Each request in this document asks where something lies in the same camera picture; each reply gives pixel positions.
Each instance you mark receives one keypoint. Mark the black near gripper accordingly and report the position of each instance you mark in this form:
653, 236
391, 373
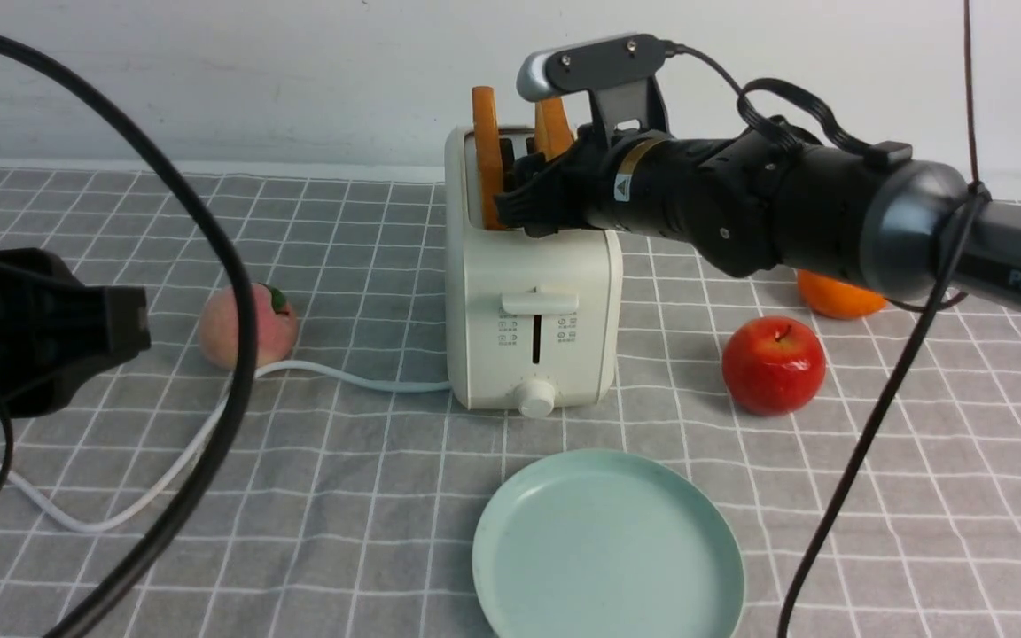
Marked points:
56, 333

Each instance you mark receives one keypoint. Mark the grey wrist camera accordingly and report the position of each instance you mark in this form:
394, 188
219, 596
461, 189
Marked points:
618, 73

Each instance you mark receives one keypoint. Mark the grey checked tablecloth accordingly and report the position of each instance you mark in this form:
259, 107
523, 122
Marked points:
357, 516

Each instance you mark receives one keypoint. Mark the thick black near cable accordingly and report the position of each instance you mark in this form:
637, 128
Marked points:
110, 444

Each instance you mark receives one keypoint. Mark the light green round plate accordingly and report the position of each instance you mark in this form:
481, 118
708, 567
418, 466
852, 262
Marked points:
599, 543

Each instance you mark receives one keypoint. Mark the orange persimmon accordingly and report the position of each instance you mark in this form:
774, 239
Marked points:
838, 300

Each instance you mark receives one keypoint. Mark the red apple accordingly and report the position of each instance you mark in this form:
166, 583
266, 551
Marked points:
773, 365

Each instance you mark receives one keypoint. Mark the toast slice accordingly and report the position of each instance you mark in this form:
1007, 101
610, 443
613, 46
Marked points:
552, 134
486, 136

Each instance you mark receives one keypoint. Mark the pink peach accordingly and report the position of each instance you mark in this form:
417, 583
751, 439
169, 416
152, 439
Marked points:
278, 327

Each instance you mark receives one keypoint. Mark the white two-slot toaster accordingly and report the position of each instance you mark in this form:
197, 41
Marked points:
531, 323

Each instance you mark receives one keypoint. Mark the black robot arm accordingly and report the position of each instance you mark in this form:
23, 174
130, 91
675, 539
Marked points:
875, 219

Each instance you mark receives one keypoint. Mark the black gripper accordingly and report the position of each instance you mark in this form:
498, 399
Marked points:
590, 186

